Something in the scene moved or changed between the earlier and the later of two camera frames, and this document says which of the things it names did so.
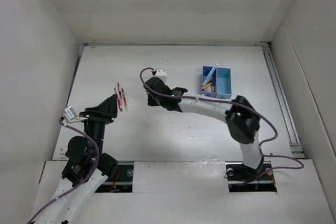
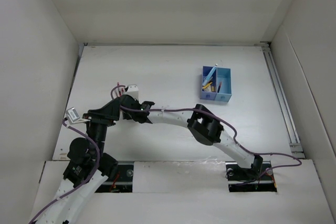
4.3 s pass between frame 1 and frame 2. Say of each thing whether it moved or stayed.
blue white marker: stayed
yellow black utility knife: stayed
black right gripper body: moved
